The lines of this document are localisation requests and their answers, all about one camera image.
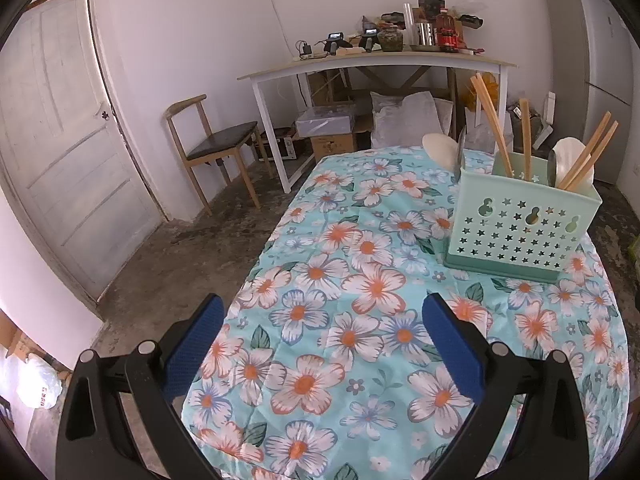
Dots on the yellow plastic bag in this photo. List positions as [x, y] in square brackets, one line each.
[470, 100]

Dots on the white plastic bag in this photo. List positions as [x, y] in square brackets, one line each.
[37, 382]

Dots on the metal spoon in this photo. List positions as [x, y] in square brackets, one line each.
[552, 167]

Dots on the shiny metal can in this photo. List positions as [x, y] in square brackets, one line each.
[425, 34]

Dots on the white plastic bar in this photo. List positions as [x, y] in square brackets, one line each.
[550, 107]

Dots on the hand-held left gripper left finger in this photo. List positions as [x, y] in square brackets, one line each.
[192, 355]

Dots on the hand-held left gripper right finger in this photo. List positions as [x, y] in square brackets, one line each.
[455, 350]

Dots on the red oil bottle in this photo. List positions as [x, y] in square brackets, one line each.
[447, 32]

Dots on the brown cardboard box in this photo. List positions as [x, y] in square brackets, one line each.
[15, 342]

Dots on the floral blue blanket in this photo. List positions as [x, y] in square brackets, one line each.
[350, 260]

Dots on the toaster oven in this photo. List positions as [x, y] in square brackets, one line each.
[282, 147]

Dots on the white wooden door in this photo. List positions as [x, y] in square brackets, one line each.
[65, 160]

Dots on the clear plastic storage box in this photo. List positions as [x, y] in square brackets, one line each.
[325, 120]

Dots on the black device with screen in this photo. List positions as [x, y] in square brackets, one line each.
[369, 40]
[334, 42]

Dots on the grey refrigerator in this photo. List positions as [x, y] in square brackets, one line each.
[595, 60]

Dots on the wooden chair with dark seat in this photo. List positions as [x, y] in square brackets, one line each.
[225, 140]

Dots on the mint green utensil holder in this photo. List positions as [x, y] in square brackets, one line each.
[520, 240]

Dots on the white pillows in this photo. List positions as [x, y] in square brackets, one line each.
[405, 120]

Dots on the glass jar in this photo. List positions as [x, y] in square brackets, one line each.
[390, 40]

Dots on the black charger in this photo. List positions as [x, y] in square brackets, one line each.
[304, 49]

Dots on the white desk with wooden top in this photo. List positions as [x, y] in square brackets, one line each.
[375, 62]

